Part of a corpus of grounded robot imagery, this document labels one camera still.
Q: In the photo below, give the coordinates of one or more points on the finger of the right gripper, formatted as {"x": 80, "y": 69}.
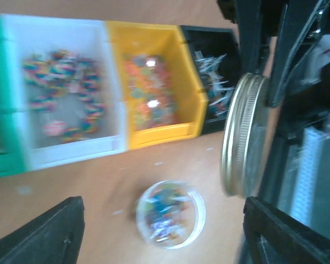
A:
{"x": 254, "y": 39}
{"x": 302, "y": 24}

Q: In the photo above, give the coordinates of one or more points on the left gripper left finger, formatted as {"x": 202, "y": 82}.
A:
{"x": 53, "y": 237}

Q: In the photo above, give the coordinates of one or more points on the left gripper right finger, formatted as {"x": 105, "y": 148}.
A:
{"x": 273, "y": 236}

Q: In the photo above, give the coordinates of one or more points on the black candy bin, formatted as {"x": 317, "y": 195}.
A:
{"x": 215, "y": 53}

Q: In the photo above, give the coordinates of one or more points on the clear plastic jar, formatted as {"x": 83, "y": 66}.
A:
{"x": 170, "y": 214}

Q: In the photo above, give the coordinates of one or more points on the white jar lid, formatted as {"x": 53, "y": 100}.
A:
{"x": 244, "y": 137}

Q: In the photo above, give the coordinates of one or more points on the orange candy bin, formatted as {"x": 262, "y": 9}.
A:
{"x": 163, "y": 95}

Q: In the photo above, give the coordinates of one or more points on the green candy bin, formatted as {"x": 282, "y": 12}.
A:
{"x": 11, "y": 154}

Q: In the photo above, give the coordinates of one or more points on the white candy bin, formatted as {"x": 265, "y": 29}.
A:
{"x": 64, "y": 85}

